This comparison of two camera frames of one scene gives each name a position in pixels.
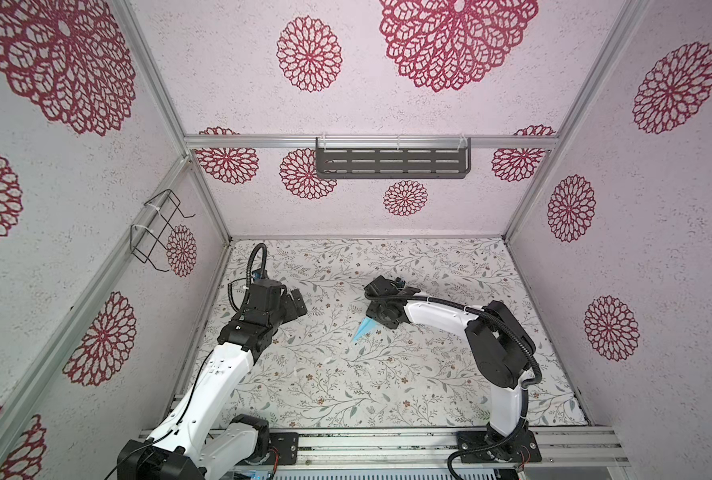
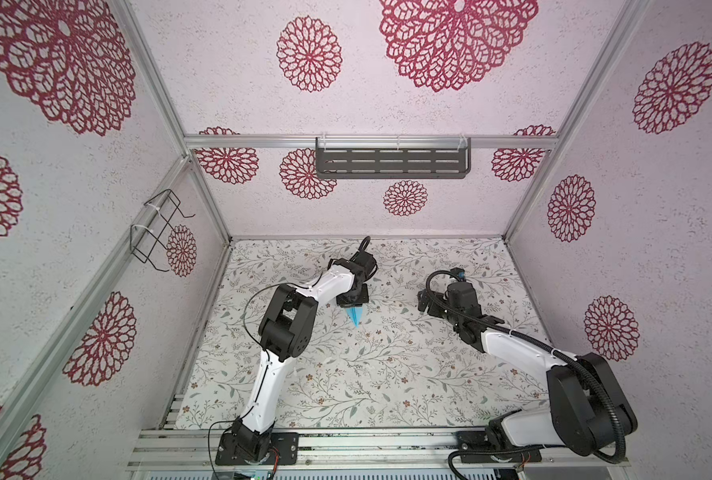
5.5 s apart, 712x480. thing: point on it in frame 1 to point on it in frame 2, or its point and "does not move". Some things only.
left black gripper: (292, 312) to (364, 298)
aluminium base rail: (426, 448) does not move
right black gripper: (370, 310) to (437, 299)
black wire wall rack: (149, 233) does not move
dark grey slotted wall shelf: (393, 158) does not move
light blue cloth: (366, 325) to (355, 314)
